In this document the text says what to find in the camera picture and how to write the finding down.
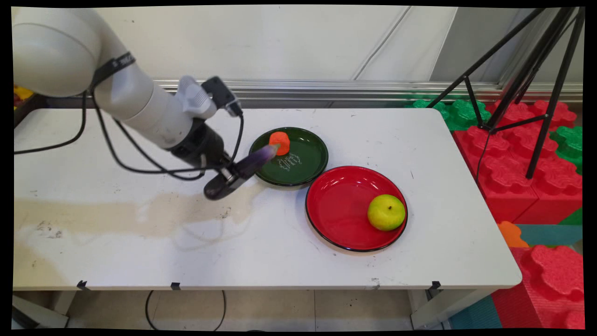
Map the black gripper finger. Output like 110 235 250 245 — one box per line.
215 155 239 174
223 169 249 188

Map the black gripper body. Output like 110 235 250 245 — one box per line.
169 119 230 169

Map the purple toy eggplant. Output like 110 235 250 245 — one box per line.
203 143 281 201

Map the orange carrot piece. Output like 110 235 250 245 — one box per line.
269 131 291 156

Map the dark green plate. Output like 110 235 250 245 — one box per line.
248 126 329 188

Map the red plate with black rim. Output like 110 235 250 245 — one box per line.
305 165 409 253

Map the yellow-green toy apple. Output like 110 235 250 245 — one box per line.
367 194 406 232

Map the dark brown wicker basket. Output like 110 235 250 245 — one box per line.
13 93 47 128

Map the yellow toy in basket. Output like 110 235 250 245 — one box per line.
13 85 35 110

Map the white table leg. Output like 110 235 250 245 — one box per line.
13 292 77 329
410 288 496 330

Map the large red foam block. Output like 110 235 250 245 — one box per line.
452 99 583 225

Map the orange foam block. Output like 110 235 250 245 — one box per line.
497 221 530 248

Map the black tripod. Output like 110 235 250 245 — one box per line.
426 7 586 180

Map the teal foam mat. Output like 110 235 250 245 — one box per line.
515 224 583 248

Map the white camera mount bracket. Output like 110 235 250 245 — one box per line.
174 75 218 120

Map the black camera cable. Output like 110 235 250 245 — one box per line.
91 89 245 181

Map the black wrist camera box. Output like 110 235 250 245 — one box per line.
201 76 243 118

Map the black strap on arm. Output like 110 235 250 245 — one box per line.
90 52 137 90

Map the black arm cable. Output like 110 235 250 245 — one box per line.
13 91 88 155

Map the black floor cable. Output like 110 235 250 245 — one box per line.
145 290 227 332

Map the aluminium wall rail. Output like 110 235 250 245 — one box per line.
152 78 583 104

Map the thin black tripod cable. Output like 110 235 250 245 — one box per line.
475 132 490 183

